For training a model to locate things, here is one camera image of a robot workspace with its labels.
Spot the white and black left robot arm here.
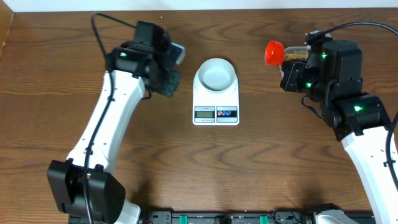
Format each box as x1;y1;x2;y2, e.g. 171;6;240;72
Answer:
47;21;185;223

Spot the clear plastic container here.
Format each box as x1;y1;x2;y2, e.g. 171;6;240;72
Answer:
278;46;310;78

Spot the brown cardboard sheet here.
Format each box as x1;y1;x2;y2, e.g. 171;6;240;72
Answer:
0;0;14;55

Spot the pile of soybeans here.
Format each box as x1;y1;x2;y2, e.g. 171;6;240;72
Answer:
284;53;308;61

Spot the white round bowl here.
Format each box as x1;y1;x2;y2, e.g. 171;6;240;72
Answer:
197;58;237;91

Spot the red measuring scoop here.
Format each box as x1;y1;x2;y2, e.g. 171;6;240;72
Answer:
264;40;284;65

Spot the white digital kitchen scale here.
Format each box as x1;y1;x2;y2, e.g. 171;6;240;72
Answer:
192;72;240;126

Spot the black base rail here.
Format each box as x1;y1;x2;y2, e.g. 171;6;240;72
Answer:
138;210;314;224

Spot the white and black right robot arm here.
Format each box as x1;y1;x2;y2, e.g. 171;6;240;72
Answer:
278;39;397;223

